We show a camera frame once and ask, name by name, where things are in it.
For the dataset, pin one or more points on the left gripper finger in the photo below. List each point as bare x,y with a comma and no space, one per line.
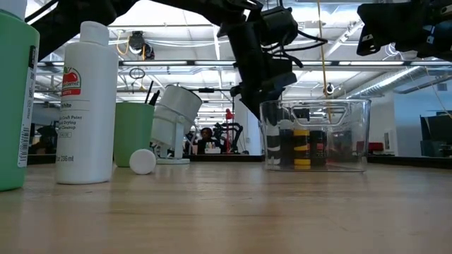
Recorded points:
256,102
273,94

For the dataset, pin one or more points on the large white paint bottle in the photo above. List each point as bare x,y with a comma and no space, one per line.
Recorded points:
88,141

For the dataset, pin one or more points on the silver ventilation duct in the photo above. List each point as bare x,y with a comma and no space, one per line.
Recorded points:
388,83

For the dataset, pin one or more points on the purple paint bottle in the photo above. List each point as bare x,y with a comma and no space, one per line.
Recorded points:
286,148

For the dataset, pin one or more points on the large green paint bottle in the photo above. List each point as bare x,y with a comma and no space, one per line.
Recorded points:
14,106

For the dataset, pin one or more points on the clear plastic bin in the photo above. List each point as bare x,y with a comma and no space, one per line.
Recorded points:
349,141

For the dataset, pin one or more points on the black monitor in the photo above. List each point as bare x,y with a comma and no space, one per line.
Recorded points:
436,135

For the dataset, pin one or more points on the person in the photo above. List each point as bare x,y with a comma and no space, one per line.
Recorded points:
206,137

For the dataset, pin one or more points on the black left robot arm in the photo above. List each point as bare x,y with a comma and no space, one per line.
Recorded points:
81,14

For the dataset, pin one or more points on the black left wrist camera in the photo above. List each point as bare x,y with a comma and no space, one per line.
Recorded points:
279,26

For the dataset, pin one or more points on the red stand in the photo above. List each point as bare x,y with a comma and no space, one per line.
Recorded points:
229,114

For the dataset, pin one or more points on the small black ceiling reel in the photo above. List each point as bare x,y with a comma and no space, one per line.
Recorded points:
329,89

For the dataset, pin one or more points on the green plastic cup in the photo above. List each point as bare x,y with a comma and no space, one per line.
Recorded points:
132,134

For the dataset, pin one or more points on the long ceiling light bar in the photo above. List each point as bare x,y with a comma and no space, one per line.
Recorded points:
159,63

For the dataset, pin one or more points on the background black robot arm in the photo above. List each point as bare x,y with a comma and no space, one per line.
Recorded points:
229,132

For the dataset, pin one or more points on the thin short black paintbrush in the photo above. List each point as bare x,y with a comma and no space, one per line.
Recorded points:
150,92

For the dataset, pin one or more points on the white mug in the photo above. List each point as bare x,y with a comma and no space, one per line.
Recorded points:
180,106

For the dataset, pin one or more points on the yellow paint bottle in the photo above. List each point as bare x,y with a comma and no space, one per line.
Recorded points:
302,133

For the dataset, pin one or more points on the red box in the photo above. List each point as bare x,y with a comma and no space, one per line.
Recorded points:
375,146

